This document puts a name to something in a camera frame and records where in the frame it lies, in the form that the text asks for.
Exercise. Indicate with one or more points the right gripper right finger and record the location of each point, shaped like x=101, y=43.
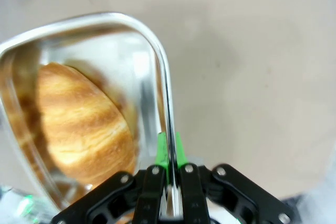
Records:
x=194, y=197

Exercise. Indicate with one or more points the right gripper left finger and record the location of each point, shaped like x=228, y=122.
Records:
x=151, y=197

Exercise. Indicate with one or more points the rectangular steel container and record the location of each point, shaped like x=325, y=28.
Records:
x=155, y=77

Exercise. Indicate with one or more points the golden croissant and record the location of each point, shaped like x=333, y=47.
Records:
x=84, y=124

